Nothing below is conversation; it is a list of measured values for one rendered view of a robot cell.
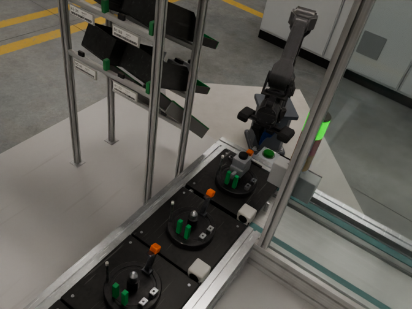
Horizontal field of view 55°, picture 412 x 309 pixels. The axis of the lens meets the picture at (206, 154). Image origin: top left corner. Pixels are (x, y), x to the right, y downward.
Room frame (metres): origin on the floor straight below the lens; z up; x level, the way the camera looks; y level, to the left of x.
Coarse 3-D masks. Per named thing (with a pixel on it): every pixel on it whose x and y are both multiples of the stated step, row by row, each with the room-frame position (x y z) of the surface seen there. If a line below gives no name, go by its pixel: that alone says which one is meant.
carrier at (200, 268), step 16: (160, 208) 0.76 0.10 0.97; (176, 208) 0.77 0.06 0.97; (192, 208) 0.77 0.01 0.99; (208, 208) 0.80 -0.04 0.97; (144, 224) 0.69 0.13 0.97; (160, 224) 0.70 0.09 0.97; (176, 224) 0.70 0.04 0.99; (192, 224) 0.69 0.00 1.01; (208, 224) 0.72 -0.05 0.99; (224, 224) 0.75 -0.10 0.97; (240, 224) 0.76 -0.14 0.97; (144, 240) 0.64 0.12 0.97; (160, 240) 0.65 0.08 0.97; (176, 240) 0.65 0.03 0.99; (192, 240) 0.66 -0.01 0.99; (208, 240) 0.67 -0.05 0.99; (224, 240) 0.69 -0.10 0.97; (176, 256) 0.61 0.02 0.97; (192, 256) 0.62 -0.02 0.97; (208, 256) 0.63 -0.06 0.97; (192, 272) 0.56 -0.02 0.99; (208, 272) 0.58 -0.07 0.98
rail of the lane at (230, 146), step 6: (222, 138) 1.16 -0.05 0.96; (222, 144) 1.13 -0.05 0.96; (228, 144) 1.14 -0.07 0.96; (234, 144) 1.14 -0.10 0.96; (234, 150) 1.11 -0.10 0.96; (240, 150) 1.11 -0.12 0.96; (246, 150) 1.12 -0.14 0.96; (252, 156) 1.09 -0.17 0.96; (258, 156) 1.10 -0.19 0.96; (252, 162) 1.05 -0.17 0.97; (258, 162) 1.06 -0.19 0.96; (264, 162) 1.07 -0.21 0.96; (264, 168) 1.04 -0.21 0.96; (270, 168) 1.05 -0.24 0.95
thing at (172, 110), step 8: (144, 96) 1.00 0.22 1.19; (160, 96) 1.10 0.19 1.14; (160, 104) 1.10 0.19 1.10; (168, 104) 1.13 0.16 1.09; (176, 104) 0.98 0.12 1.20; (168, 112) 0.96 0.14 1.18; (176, 112) 0.98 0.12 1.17; (176, 120) 0.99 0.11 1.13; (192, 120) 1.05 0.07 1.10; (192, 128) 1.05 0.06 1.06; (200, 128) 1.09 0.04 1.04; (208, 128) 1.12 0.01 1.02; (200, 136) 1.10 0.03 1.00
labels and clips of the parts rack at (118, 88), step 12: (108, 0) 0.92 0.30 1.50; (72, 12) 0.96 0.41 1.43; (84, 12) 0.94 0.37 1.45; (120, 36) 0.88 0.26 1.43; (132, 36) 0.86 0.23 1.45; (108, 60) 0.91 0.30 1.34; (84, 72) 0.94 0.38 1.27; (96, 72) 0.92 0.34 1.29; (120, 72) 0.89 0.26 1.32; (120, 84) 0.88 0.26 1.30; (132, 96) 0.86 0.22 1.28; (144, 108) 1.06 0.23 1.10; (168, 120) 1.01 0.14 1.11
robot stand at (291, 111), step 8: (256, 96) 1.34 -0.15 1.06; (264, 96) 1.35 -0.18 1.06; (256, 104) 1.30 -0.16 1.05; (288, 104) 1.33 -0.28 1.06; (256, 112) 1.31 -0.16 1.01; (288, 112) 1.27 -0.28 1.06; (296, 112) 1.28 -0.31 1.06; (280, 120) 1.25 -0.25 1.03; (288, 120) 1.25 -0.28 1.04; (264, 128) 1.24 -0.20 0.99; (248, 136) 1.31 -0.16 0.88; (272, 136) 1.24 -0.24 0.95; (248, 144) 1.27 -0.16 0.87; (256, 144) 1.24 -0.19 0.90; (264, 144) 1.24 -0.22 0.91; (272, 144) 1.25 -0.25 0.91; (280, 144) 1.26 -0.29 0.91; (256, 152) 1.22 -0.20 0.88; (280, 152) 1.25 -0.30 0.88
